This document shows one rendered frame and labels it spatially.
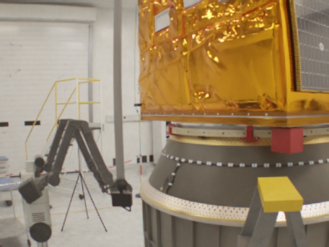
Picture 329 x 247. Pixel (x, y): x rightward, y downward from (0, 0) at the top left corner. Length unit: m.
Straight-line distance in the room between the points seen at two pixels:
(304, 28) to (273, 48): 0.24
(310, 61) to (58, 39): 8.59
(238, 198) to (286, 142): 0.50
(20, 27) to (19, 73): 1.39
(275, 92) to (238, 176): 0.64
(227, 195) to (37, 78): 8.05
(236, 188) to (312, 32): 1.08
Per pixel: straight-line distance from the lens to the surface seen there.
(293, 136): 1.77
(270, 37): 1.77
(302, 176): 2.10
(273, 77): 1.72
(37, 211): 2.13
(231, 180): 2.06
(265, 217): 1.20
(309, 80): 1.81
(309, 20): 1.93
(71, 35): 9.87
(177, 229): 2.25
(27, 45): 9.62
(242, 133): 2.09
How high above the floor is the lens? 1.86
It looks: 2 degrees down
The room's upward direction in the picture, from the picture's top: 1 degrees counter-clockwise
